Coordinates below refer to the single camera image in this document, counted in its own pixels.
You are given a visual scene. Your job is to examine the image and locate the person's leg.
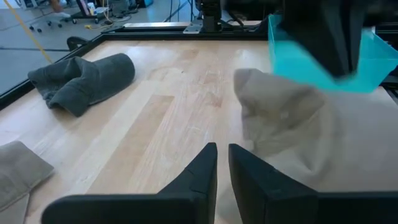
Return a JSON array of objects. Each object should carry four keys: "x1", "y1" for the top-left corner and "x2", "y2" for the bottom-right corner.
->
[{"x1": 49, "y1": 0, "x2": 72, "y2": 19}]

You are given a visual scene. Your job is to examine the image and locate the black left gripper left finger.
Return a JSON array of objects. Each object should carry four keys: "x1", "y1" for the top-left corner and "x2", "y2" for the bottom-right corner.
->
[{"x1": 40, "y1": 142, "x2": 218, "y2": 224}]

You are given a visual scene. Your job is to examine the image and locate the office chair wheeled base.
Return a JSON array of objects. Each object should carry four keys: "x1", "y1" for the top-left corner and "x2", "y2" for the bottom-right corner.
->
[{"x1": 29, "y1": 9, "x2": 78, "y2": 34}]

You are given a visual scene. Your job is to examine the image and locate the black round table clamp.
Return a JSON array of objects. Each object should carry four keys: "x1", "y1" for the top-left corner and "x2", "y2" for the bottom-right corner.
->
[{"x1": 66, "y1": 36, "x2": 90, "y2": 52}]

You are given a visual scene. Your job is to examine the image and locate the silver arm base bracket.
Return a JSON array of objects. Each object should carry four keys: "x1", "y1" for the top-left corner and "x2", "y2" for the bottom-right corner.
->
[{"x1": 182, "y1": 19, "x2": 203, "y2": 34}]

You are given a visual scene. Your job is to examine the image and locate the beige cap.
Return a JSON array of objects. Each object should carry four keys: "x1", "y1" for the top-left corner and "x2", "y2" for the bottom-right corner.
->
[
  {"x1": 233, "y1": 68, "x2": 398, "y2": 192},
  {"x1": 0, "y1": 140, "x2": 55, "y2": 224}
]

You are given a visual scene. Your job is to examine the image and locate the teal plastic bin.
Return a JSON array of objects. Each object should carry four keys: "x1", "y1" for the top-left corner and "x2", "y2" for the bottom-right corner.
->
[{"x1": 267, "y1": 14, "x2": 398, "y2": 94}]

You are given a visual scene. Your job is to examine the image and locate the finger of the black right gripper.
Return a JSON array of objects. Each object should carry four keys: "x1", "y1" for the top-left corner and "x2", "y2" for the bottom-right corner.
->
[
  {"x1": 281, "y1": 0, "x2": 330, "y2": 73},
  {"x1": 329, "y1": 0, "x2": 368, "y2": 78}
]

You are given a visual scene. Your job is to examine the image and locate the black floor cables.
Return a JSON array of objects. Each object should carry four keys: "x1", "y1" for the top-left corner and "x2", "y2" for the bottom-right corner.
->
[{"x1": 161, "y1": 0, "x2": 200, "y2": 23}]

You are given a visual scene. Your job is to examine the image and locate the black floor cart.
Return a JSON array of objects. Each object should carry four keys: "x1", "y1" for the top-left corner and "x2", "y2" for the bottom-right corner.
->
[{"x1": 71, "y1": 0, "x2": 110, "y2": 25}]

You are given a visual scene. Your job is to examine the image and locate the dark grey cap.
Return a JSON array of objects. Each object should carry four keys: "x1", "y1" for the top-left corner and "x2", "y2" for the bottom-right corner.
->
[{"x1": 27, "y1": 52, "x2": 136, "y2": 118}]

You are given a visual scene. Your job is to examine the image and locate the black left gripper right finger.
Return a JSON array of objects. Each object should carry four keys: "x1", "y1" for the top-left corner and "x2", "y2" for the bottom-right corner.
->
[{"x1": 228, "y1": 143, "x2": 398, "y2": 224}]

